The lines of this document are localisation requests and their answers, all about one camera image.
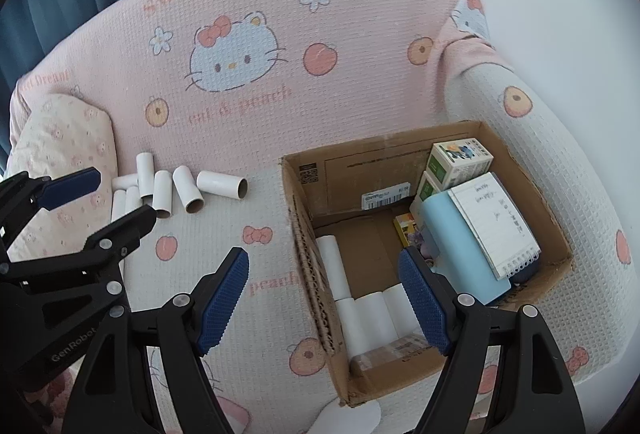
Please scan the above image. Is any light blue book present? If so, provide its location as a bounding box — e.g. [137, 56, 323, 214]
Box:
[417, 193, 516, 305]

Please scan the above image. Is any cream printed pillow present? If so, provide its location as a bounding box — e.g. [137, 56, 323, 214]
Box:
[5, 94, 118, 259]

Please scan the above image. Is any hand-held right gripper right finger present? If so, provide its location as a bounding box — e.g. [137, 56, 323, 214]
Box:
[397, 246, 587, 434]

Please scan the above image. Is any brown cardboard box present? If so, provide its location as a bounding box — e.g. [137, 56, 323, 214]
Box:
[280, 120, 574, 409]

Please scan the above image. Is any brown taped parcel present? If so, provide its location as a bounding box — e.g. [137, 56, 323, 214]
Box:
[348, 333, 443, 380]

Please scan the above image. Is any pink printed sofa cover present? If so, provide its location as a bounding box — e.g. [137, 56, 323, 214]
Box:
[7, 0, 633, 434]

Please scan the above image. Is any pile of white tubes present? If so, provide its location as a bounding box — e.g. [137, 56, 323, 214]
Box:
[111, 152, 249, 221]

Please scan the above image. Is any green and white carton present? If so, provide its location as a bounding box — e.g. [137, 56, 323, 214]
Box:
[410, 171, 453, 219]
[426, 140, 496, 192]

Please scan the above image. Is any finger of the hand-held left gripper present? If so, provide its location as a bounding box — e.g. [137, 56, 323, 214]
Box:
[7, 205, 157, 285]
[0, 166, 102, 237]

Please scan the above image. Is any yellow small packet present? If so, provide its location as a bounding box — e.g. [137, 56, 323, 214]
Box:
[392, 213, 426, 249]

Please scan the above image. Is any white cardboard tube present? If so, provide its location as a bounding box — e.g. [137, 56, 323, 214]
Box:
[382, 285, 426, 340]
[153, 170, 174, 219]
[315, 235, 355, 301]
[334, 296, 373, 360]
[352, 293, 398, 350]

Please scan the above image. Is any white spiral notebook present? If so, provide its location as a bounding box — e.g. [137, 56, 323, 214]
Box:
[446, 172, 542, 282]

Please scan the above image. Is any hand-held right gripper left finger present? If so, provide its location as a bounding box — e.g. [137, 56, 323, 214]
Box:
[62, 246, 251, 434]

